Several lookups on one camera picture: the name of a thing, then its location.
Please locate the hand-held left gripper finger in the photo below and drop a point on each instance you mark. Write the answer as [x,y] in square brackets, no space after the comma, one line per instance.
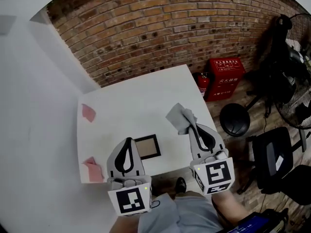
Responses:
[138,162]
[112,164]

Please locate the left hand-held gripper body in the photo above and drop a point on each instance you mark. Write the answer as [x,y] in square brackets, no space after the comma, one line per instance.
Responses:
[131,200]

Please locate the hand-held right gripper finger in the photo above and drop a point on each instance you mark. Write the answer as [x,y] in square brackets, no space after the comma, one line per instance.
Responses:
[195,147]
[216,139]

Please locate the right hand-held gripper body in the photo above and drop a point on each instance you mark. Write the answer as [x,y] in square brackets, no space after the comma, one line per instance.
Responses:
[217,176]

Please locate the black picture frame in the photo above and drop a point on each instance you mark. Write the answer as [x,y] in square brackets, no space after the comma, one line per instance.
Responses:
[147,145]

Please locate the grey cloth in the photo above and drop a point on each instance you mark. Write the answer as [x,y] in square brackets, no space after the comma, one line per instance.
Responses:
[178,116]

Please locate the person's right forearm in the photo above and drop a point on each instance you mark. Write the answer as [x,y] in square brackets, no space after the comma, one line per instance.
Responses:
[230,207]

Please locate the person's left forearm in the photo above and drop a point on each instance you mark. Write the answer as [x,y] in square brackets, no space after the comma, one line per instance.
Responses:
[126,224]

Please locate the pink cloth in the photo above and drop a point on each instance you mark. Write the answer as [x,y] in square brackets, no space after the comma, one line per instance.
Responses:
[95,172]
[88,113]

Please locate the black round stool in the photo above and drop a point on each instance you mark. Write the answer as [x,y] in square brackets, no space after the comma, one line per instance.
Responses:
[234,119]

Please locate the black shoe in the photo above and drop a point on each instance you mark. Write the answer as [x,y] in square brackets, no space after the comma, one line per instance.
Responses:
[181,184]

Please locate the grey shorts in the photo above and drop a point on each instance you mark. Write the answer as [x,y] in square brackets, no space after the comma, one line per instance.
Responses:
[184,213]

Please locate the red fire extinguisher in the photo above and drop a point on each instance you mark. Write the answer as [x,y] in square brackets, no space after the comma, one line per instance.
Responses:
[202,86]

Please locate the black office chair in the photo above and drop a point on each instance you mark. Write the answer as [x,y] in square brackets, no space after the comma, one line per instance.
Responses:
[273,159]

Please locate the red fire extinguisher box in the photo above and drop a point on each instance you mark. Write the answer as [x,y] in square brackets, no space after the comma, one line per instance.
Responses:
[224,80]

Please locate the black device with screen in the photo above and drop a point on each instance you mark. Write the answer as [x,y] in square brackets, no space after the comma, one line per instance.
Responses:
[257,223]

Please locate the black tripod with bags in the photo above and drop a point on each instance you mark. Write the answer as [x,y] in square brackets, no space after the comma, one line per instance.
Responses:
[269,69]

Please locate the black standing fan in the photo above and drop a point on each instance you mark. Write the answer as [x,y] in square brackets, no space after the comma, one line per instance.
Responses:
[297,98]

